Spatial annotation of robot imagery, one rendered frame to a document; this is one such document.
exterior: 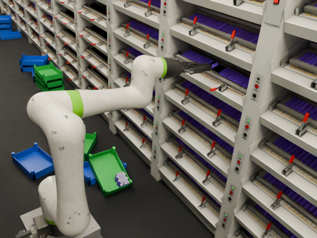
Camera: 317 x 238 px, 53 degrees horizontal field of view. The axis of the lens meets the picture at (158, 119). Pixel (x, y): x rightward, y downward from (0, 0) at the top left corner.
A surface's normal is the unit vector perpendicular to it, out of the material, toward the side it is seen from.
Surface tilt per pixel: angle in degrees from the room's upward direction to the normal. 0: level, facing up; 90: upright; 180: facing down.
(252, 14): 112
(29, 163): 0
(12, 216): 0
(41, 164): 0
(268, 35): 90
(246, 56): 22
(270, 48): 90
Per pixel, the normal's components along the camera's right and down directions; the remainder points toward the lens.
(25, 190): 0.06, -0.86
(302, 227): -0.26, -0.71
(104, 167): 0.29, -0.59
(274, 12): -0.84, 0.23
